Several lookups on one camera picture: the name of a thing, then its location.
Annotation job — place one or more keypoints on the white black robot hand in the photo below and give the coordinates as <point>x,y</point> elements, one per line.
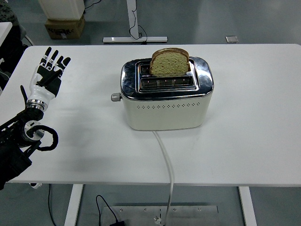
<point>38,91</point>

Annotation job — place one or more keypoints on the grey toaster lever knob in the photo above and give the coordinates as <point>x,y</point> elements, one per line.
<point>115,97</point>

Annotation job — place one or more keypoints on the cream chrome two-slot toaster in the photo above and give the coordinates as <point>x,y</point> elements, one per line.
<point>164,113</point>

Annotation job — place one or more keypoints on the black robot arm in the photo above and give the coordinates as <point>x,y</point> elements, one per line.
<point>11,160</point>

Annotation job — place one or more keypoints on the dark office chair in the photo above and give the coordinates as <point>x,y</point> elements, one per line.
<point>11,51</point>

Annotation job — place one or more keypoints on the brown cardboard box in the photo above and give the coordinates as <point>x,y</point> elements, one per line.
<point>64,29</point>

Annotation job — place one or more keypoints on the white side table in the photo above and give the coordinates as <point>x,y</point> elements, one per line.
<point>4,31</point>

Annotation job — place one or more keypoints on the person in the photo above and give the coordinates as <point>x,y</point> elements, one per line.
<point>5,14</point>

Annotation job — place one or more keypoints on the white cabinet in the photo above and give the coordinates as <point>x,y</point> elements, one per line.
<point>61,9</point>

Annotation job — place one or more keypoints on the small white black device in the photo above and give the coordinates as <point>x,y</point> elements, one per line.
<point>35,186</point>

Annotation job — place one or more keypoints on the white T-shaped desk leg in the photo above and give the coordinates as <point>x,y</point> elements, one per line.
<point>135,39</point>

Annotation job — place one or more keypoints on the white table leg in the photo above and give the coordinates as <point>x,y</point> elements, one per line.
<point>247,204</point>
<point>73,204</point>

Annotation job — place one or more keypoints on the brown bread slice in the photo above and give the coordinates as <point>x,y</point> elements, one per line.
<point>169,64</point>

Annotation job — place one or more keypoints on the black power adapter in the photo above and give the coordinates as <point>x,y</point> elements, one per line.
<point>117,223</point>

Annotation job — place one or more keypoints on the white power plug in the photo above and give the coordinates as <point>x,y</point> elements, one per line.
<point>157,219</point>

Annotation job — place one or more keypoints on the grey metal plate with screws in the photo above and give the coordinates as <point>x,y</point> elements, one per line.
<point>188,216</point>

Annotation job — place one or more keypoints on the grey floor socket plate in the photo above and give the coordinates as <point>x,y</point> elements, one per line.
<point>232,39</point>

